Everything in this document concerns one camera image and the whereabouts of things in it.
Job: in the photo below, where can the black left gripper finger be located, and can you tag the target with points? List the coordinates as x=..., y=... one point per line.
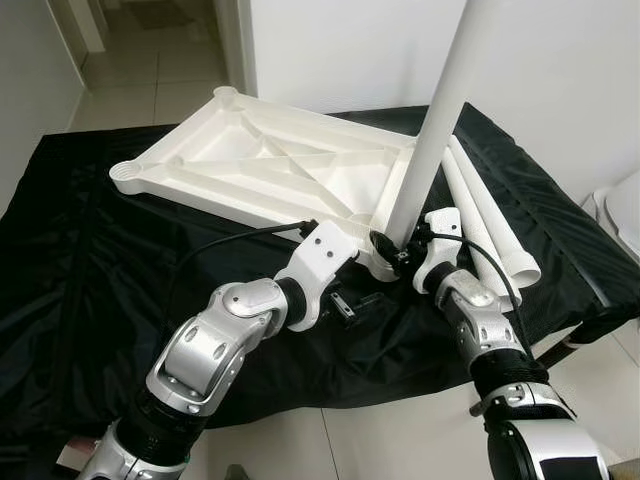
x=372, y=298

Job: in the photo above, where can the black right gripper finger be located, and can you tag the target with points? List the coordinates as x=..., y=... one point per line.
x=386, y=250

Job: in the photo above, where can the white plastic table top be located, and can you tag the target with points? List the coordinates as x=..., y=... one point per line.
x=250, y=170

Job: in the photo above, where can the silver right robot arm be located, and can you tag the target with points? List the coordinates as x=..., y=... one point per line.
x=480, y=315

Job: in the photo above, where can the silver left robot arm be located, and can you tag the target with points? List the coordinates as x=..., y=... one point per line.
x=210, y=350

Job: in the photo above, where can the black tablecloth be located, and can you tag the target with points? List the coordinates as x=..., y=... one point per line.
x=560, y=230

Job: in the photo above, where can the grey left robot foot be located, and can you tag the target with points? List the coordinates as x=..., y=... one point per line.
x=235, y=474

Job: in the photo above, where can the white round appliance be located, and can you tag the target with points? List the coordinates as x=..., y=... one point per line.
x=622, y=215

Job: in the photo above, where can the pink stool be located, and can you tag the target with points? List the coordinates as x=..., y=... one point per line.
x=78, y=455

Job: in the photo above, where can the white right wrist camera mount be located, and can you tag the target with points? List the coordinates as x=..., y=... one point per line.
x=440, y=225

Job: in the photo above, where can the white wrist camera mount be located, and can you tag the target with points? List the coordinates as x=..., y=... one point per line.
x=440, y=225
x=320, y=255

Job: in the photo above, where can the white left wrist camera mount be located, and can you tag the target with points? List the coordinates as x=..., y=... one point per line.
x=320, y=255

